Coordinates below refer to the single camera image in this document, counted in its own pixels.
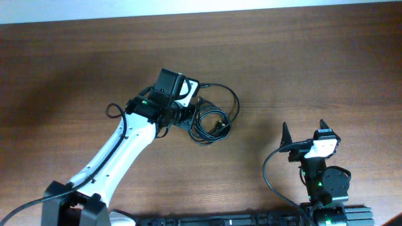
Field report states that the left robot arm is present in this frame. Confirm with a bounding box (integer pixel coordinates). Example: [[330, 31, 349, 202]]
[[41, 69, 200, 225]]

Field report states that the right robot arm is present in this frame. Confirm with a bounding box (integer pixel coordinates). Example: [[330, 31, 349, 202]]
[[280, 120, 351, 225]]

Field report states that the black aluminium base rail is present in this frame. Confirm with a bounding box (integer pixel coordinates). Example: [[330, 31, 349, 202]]
[[112, 205, 376, 226]]

